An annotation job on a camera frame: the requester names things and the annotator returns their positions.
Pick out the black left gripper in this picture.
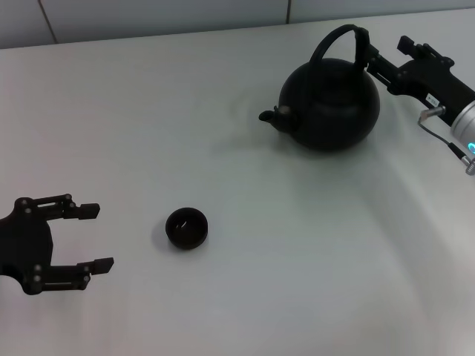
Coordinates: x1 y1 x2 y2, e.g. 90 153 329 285
0 193 115 297

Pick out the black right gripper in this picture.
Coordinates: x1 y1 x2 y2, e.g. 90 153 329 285
365 36 475 127

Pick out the black round teapot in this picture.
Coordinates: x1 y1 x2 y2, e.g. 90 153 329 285
258 24 381 152

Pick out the small dark teacup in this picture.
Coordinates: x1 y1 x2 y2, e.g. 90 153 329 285
164 207 209 252

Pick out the right gripper cable with plug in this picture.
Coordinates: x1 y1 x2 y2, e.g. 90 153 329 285
416 105 475 175

